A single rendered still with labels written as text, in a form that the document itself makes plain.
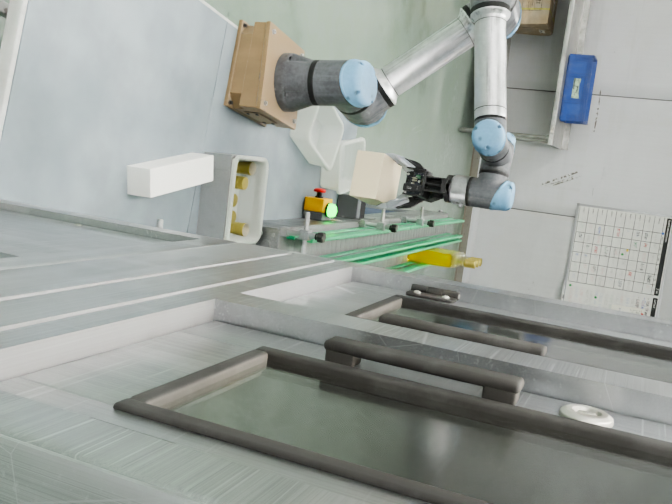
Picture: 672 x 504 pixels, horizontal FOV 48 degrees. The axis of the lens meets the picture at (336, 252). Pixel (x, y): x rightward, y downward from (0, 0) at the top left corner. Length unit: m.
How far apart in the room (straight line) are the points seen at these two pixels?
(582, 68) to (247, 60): 5.52
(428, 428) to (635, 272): 7.32
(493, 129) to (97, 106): 0.86
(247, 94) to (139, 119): 0.35
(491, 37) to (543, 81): 6.04
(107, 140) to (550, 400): 1.19
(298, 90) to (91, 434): 1.63
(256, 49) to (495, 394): 1.50
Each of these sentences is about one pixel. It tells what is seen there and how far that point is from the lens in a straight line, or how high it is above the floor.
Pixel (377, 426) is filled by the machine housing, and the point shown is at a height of 1.64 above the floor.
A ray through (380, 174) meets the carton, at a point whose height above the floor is 1.12.
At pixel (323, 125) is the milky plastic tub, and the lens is 2.47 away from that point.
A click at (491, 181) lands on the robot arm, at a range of 1.89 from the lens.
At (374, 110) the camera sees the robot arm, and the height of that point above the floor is 1.06.
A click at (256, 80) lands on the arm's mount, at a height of 0.83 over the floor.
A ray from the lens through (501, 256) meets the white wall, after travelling 7.91.
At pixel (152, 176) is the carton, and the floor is 0.81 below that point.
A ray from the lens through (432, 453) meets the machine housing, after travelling 0.44.
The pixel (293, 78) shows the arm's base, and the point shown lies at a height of 0.90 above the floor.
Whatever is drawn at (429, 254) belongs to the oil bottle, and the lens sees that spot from 3.10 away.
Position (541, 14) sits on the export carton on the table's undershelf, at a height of 0.58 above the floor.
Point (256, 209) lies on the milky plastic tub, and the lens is 1.99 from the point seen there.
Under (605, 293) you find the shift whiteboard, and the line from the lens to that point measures 7.81.
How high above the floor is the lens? 1.77
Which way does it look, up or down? 22 degrees down
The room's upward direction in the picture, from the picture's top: 100 degrees clockwise
